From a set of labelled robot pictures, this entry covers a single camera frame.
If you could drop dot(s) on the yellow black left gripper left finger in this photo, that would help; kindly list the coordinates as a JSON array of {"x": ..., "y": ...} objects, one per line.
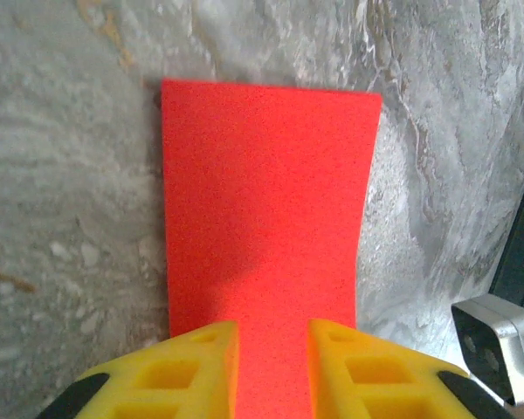
[{"x": 157, "y": 384}]

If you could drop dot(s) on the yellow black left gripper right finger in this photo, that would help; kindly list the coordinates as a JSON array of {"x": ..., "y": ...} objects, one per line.
[{"x": 375, "y": 384}]

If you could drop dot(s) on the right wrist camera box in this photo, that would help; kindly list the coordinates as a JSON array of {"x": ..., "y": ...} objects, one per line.
[{"x": 484, "y": 345}]

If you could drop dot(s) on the red paper sheet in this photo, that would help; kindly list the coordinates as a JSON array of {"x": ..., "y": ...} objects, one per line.
[{"x": 262, "y": 196}]

